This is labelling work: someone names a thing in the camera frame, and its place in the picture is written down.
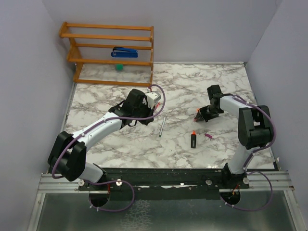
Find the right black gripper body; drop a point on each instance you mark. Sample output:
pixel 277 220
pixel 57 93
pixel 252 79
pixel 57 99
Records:
pixel 208 112

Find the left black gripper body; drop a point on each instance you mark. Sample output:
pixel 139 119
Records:
pixel 145 111

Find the white green-tipped pen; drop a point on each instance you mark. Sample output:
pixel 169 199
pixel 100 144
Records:
pixel 162 126

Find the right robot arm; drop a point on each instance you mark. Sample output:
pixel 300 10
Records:
pixel 256 130

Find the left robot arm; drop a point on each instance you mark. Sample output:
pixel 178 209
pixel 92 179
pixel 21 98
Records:
pixel 68 155

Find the black orange highlighter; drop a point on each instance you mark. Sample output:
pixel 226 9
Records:
pixel 193 139

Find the green eraser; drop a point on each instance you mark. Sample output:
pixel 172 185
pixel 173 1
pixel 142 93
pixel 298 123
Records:
pixel 119 67

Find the blue stapler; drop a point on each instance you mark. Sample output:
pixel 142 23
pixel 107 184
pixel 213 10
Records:
pixel 121 52

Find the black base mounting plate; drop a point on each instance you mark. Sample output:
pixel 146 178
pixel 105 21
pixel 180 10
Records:
pixel 165 184

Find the wooden shelf rack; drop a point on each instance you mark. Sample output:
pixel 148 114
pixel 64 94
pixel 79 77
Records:
pixel 87 48

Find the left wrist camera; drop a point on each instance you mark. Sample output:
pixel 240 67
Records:
pixel 152 98

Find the aluminium frame rail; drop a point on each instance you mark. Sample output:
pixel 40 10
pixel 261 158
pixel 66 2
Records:
pixel 270 180

